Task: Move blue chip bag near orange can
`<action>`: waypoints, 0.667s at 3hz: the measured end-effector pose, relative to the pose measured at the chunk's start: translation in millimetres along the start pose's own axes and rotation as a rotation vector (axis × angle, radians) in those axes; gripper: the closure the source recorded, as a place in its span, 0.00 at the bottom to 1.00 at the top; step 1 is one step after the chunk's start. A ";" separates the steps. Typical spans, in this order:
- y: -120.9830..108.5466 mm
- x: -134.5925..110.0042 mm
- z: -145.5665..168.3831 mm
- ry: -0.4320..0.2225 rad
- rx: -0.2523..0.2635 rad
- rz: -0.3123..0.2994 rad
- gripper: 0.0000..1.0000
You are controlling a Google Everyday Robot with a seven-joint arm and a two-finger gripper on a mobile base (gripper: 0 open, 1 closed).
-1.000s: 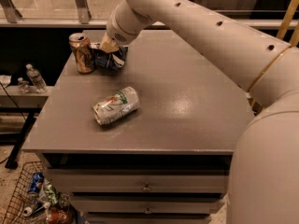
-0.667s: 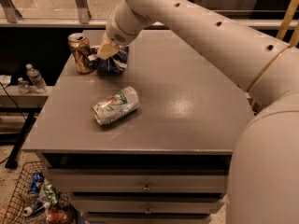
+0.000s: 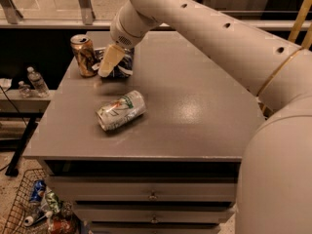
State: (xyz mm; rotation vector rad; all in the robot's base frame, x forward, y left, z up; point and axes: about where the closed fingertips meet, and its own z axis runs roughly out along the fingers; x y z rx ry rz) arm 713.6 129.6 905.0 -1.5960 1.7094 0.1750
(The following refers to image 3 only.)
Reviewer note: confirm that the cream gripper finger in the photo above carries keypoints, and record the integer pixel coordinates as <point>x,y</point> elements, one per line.
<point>113,54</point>

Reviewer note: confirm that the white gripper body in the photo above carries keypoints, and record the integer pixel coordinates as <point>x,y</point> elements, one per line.
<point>119,37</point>

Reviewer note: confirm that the blue chip bag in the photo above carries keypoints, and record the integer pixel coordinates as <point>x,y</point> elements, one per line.
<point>113,69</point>

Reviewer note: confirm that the orange soda can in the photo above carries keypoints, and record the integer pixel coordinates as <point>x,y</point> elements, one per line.
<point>83,50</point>

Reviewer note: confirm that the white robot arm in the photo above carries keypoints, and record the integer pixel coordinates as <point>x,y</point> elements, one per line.
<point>274,190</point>

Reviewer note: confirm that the white green soda can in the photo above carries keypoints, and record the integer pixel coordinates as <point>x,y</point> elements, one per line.
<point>121,111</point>

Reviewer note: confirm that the blue pepsi can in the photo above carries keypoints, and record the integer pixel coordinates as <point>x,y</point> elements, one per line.
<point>38,191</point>

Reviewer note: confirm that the green can in basket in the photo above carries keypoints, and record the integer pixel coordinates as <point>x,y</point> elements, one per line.
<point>53,202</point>

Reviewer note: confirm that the red can in basket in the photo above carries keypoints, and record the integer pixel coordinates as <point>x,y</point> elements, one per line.
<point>61,226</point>

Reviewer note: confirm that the clear plastic water bottle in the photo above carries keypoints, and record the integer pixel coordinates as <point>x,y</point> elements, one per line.
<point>37,82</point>

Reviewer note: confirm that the grey drawer cabinet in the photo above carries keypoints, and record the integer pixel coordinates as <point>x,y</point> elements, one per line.
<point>171,170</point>

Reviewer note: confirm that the small clear plastic bottle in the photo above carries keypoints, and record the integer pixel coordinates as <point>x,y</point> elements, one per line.
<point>24,90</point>

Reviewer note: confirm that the white bottle in basket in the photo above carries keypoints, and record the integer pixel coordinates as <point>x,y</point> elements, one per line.
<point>36,217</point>

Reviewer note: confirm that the wire basket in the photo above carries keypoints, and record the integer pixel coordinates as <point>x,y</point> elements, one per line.
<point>22,207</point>

